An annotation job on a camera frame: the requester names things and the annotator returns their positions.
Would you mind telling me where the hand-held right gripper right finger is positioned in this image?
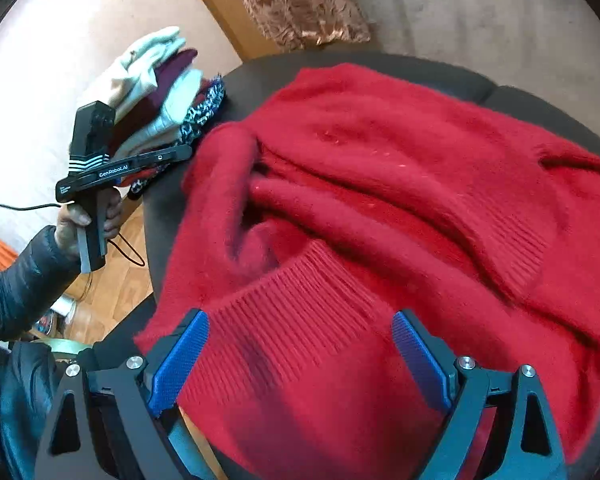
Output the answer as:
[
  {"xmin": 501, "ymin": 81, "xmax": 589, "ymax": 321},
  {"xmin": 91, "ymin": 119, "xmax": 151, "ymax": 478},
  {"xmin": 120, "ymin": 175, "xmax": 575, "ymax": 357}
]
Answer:
[{"xmin": 391, "ymin": 310, "xmax": 568, "ymax": 480}]

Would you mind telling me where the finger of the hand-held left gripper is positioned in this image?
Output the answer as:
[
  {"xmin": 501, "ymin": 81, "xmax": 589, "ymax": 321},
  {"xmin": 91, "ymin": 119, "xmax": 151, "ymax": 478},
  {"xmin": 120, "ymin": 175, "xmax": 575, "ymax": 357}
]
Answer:
[{"xmin": 125, "ymin": 144, "xmax": 194, "ymax": 172}]

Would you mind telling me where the brown patterned curtain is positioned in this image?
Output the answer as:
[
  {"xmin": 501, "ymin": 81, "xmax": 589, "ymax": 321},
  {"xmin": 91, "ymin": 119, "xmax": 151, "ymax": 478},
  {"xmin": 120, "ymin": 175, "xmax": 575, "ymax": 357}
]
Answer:
[{"xmin": 220, "ymin": 0, "xmax": 372, "ymax": 52}]

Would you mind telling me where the red knit sweater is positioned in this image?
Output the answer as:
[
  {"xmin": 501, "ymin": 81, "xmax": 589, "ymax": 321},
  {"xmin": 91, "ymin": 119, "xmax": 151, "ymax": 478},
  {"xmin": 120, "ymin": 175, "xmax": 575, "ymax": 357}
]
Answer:
[{"xmin": 134, "ymin": 63, "xmax": 600, "ymax": 480}]

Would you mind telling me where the maroon folded garment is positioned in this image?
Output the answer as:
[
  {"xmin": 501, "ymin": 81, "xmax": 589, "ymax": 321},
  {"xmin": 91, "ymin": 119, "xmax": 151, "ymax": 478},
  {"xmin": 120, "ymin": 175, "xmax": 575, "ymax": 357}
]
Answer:
[{"xmin": 111, "ymin": 48, "xmax": 200, "ymax": 148}]

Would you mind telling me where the black cable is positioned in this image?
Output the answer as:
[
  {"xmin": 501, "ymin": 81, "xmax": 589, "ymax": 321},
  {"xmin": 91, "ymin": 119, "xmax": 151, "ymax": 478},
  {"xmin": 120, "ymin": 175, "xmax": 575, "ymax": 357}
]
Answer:
[{"xmin": 0, "ymin": 203, "xmax": 146, "ymax": 269}]

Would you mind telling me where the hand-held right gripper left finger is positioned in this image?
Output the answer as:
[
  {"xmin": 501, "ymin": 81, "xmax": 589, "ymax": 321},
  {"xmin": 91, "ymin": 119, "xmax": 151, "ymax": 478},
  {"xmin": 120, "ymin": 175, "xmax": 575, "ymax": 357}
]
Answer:
[{"xmin": 34, "ymin": 308, "xmax": 216, "ymax": 480}]

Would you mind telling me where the person's left forearm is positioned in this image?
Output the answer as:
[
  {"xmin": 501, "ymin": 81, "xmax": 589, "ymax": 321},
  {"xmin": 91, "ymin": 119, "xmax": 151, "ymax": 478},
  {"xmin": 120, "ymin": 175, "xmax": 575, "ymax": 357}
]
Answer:
[{"xmin": 0, "ymin": 225, "xmax": 82, "ymax": 342}]

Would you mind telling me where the shiny metal object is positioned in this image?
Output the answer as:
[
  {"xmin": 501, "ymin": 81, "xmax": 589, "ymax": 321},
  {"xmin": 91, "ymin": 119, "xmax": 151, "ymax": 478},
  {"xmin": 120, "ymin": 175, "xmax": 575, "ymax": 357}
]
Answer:
[{"xmin": 34, "ymin": 294, "xmax": 79, "ymax": 337}]

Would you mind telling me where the pile of folded clothes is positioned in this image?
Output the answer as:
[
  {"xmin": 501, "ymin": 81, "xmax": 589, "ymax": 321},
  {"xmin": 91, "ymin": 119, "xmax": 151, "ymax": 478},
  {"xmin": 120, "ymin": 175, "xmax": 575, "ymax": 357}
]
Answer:
[{"xmin": 126, "ymin": 74, "xmax": 227, "ymax": 200}]

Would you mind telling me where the person's dark jacket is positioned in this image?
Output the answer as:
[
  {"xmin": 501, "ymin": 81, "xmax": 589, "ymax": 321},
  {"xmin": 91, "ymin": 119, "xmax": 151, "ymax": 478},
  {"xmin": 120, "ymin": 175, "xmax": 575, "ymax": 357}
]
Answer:
[{"xmin": 0, "ymin": 335, "xmax": 98, "ymax": 480}]

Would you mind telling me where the cream folded garment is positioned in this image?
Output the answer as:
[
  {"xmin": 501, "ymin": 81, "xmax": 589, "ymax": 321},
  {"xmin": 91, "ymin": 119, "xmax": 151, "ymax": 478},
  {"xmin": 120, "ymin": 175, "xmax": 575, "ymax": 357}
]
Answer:
[{"xmin": 86, "ymin": 26, "xmax": 187, "ymax": 122}]

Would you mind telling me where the light grey folded garment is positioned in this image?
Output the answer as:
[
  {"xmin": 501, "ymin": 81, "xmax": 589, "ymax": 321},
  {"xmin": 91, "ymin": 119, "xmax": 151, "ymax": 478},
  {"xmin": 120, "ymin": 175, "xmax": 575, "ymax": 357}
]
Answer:
[{"xmin": 114, "ymin": 69, "xmax": 206, "ymax": 161}]

